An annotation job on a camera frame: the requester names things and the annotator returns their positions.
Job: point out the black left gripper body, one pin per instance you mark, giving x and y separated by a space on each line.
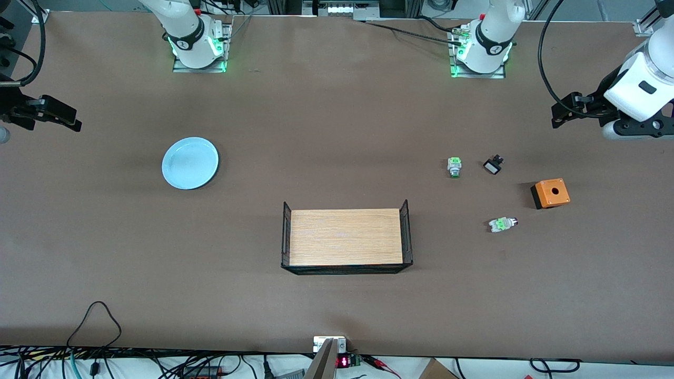
600 100

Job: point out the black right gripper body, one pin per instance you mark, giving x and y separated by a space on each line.
11 108

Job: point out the light blue round plate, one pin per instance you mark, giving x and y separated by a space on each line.
190 163

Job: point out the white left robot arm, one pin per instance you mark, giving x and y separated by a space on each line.
492 42

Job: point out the black square push button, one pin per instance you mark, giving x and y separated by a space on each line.
493 167

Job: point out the black background equipment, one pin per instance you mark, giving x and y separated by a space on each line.
5 47

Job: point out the wooden tray black mesh sides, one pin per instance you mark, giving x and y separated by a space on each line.
345 237

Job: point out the brown cardboard piece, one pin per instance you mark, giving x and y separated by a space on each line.
437 371

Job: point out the red clip lead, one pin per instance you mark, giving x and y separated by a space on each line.
382 363

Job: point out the red digit display module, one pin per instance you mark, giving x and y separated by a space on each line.
345 362

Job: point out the orange button enclosure box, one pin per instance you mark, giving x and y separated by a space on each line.
551 192

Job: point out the aluminium profile bracket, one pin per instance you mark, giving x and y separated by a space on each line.
41 17
645 26

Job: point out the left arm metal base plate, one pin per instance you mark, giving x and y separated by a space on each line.
459 73

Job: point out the green push button switch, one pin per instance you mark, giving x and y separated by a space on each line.
454 167

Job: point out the green white switch lying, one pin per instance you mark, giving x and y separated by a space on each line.
502 225

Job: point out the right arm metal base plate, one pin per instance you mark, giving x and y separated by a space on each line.
181 67

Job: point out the silver frame with white lights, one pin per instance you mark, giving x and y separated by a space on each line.
339 9

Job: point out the silver camera bracket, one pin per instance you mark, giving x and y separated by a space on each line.
318 343

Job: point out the grey camera support bar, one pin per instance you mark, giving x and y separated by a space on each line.
324 366

